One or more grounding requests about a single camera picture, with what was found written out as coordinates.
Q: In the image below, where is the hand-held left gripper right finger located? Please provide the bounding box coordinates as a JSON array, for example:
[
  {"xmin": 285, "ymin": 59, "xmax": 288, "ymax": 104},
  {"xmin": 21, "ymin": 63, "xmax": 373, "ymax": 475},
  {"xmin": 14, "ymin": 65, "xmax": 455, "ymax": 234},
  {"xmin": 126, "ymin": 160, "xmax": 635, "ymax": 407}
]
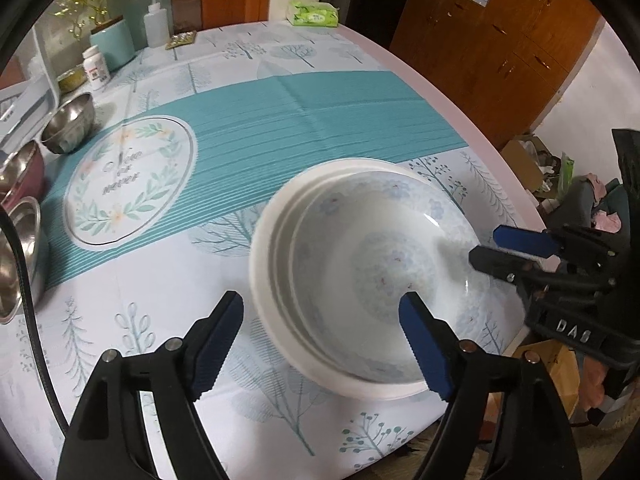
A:
[{"xmin": 398, "ymin": 291, "xmax": 576, "ymax": 480}]

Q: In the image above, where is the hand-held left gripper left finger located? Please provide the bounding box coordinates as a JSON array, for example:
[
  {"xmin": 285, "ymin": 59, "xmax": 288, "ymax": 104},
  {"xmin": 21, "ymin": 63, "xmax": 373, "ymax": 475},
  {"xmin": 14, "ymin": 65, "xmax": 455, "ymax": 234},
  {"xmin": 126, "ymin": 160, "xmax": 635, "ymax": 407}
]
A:
[{"xmin": 56, "ymin": 290, "xmax": 245, "ymax": 480}]

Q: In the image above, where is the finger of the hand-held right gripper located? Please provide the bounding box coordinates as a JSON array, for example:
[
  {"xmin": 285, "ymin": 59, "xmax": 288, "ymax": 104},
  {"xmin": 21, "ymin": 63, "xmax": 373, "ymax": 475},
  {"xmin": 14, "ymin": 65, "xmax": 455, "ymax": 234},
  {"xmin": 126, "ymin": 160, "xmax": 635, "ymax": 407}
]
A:
[
  {"xmin": 469, "ymin": 246, "xmax": 616, "ymax": 293},
  {"xmin": 492, "ymin": 225, "xmax": 621, "ymax": 271}
]

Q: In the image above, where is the blue floral deep plate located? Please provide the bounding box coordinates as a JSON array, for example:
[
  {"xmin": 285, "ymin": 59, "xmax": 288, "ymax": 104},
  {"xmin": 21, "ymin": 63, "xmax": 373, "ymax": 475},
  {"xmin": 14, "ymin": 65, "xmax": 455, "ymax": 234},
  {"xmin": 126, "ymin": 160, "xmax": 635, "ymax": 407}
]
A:
[{"xmin": 287, "ymin": 170, "xmax": 493, "ymax": 383}]

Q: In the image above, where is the large steel bowl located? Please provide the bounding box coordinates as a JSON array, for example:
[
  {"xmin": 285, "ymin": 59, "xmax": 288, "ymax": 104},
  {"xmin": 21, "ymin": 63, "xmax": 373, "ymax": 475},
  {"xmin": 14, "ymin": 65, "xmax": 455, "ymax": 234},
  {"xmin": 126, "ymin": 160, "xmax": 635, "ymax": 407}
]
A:
[{"xmin": 0, "ymin": 196, "xmax": 50, "ymax": 323}]

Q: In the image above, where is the pink steel bowl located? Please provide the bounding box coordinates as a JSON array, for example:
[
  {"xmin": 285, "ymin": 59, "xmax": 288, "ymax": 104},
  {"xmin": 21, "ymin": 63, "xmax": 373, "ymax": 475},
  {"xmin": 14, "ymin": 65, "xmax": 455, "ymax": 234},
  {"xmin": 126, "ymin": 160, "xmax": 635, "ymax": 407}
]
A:
[{"xmin": 0, "ymin": 140, "xmax": 47, "ymax": 201}]

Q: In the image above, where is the small steel bowl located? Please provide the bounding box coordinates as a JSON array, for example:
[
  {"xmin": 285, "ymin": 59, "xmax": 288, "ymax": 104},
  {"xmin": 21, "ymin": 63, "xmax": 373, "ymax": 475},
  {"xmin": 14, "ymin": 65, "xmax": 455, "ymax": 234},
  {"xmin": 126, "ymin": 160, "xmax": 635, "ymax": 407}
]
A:
[{"xmin": 40, "ymin": 92, "xmax": 96, "ymax": 155}]

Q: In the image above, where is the clothes pile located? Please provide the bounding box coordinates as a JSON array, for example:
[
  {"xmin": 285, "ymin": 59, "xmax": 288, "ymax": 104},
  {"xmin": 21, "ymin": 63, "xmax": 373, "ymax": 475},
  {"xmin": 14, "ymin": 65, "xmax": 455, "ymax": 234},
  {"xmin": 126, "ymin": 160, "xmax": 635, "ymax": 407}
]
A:
[{"xmin": 550, "ymin": 172, "xmax": 626, "ymax": 233}]

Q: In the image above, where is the cardboard box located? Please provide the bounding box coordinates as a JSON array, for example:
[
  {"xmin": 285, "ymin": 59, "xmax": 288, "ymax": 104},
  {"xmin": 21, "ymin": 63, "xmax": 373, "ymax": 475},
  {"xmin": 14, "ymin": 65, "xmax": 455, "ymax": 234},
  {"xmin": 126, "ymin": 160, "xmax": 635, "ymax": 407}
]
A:
[{"xmin": 500, "ymin": 132, "xmax": 551, "ymax": 196}]

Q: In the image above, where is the wooden cabinet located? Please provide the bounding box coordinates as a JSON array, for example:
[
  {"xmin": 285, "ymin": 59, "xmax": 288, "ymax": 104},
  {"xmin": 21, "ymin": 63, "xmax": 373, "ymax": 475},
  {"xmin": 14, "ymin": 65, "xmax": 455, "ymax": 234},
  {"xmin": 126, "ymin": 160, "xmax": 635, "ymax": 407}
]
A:
[{"xmin": 390, "ymin": 0, "xmax": 603, "ymax": 151}]

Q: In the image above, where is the tree print tablecloth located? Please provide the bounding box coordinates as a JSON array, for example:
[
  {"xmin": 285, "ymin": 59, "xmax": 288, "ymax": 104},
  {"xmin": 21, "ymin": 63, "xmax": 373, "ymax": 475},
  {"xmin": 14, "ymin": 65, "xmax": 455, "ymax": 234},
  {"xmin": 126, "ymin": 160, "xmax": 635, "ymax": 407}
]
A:
[{"xmin": 0, "ymin": 20, "xmax": 546, "ymax": 471}]

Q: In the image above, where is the white pill bottle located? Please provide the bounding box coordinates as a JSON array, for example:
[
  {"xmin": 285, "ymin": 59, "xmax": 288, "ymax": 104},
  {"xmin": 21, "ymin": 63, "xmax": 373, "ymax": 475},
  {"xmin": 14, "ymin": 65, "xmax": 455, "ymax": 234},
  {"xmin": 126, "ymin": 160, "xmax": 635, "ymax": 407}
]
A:
[{"xmin": 81, "ymin": 46, "xmax": 112, "ymax": 92}]

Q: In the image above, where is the blister pack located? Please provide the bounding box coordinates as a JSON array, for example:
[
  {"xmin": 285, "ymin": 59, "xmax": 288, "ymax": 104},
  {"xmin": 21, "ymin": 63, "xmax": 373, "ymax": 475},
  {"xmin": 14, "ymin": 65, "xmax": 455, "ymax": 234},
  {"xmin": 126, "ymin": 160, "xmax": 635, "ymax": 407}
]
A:
[{"xmin": 165, "ymin": 31, "xmax": 198, "ymax": 50}]

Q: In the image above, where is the green tissue pack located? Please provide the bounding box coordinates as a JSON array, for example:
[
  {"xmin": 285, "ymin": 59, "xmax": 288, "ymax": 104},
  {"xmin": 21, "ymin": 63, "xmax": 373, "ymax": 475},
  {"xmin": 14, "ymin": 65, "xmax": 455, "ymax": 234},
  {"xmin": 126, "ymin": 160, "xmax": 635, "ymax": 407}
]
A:
[{"xmin": 287, "ymin": 0, "xmax": 340, "ymax": 28}]

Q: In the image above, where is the white clear-lid storage box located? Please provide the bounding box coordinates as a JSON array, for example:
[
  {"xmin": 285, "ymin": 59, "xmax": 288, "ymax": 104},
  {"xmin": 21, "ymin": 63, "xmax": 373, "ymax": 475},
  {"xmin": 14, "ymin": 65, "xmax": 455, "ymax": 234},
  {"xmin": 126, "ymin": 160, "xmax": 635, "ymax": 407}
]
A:
[{"xmin": 0, "ymin": 27, "xmax": 63, "ymax": 141}]

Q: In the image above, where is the teal canister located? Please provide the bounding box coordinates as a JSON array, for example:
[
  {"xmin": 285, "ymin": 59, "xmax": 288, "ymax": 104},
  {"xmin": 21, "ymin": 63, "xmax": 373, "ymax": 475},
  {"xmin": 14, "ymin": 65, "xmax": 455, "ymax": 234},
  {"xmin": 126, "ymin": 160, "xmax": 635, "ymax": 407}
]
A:
[{"xmin": 90, "ymin": 17, "xmax": 136, "ymax": 72}]

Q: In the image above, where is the white squeeze bottle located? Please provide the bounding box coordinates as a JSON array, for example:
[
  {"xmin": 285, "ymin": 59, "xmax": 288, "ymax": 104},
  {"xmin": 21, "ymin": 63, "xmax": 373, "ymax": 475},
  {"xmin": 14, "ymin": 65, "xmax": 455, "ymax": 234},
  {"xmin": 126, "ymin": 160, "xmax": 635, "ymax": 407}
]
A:
[{"xmin": 129, "ymin": 0, "xmax": 171, "ymax": 50}]

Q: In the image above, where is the black cable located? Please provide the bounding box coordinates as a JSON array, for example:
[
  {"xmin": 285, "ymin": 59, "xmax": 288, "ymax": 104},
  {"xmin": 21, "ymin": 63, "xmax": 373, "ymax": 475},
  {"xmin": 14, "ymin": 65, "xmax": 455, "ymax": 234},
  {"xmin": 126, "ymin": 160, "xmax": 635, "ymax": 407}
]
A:
[{"xmin": 0, "ymin": 205, "xmax": 71, "ymax": 441}]

